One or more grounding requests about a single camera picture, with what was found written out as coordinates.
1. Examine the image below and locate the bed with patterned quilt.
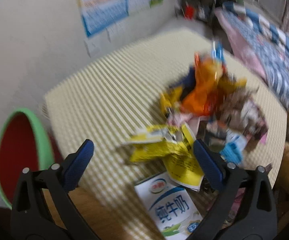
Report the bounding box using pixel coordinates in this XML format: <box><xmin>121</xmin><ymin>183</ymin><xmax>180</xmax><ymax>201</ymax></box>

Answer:
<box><xmin>215</xmin><ymin>2</ymin><xmax>289</xmax><ymax>108</ymax></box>

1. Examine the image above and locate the red bin green rim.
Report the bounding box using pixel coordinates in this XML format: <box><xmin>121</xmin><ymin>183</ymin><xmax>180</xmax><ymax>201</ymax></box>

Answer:
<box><xmin>0</xmin><ymin>108</ymin><xmax>55</xmax><ymax>209</ymax></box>

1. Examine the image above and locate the yellow checkered mat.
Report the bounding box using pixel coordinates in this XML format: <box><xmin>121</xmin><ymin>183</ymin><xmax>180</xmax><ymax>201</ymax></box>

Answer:
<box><xmin>45</xmin><ymin>28</ymin><xmax>287</xmax><ymax>239</ymax></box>

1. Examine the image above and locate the blue educational wall poster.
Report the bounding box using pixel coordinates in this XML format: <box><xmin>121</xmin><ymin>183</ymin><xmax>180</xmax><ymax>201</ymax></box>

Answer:
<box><xmin>78</xmin><ymin>0</ymin><xmax>129</xmax><ymax>38</ymax></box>

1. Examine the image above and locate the white blue milk carton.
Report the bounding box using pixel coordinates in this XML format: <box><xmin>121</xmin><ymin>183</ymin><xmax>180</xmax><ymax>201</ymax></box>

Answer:
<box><xmin>134</xmin><ymin>172</ymin><xmax>203</xmax><ymax>240</ymax></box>

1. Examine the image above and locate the pink wrapper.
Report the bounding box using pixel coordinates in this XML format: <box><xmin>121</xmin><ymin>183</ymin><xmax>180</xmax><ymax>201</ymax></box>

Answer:
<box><xmin>166</xmin><ymin>112</ymin><xmax>209</xmax><ymax>135</ymax></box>

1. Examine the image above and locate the orange snack wrapper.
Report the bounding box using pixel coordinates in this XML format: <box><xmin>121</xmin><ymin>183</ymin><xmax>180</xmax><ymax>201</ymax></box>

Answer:
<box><xmin>181</xmin><ymin>53</ymin><xmax>223</xmax><ymax>116</ymax></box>

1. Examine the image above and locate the yellow snack wrapper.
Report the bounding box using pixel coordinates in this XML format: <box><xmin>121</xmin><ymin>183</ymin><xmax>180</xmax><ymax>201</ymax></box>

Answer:
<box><xmin>124</xmin><ymin>123</ymin><xmax>204</xmax><ymax>191</ymax></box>

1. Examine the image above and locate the dark storage shelf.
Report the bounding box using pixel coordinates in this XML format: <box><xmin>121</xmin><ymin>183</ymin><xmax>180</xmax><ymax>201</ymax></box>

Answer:
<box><xmin>174</xmin><ymin>0</ymin><xmax>218</xmax><ymax>27</ymax></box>

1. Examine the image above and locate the blue white small wrapper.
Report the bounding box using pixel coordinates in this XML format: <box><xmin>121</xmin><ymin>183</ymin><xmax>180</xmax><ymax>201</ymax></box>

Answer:
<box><xmin>219</xmin><ymin>132</ymin><xmax>248</xmax><ymax>165</ymax></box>

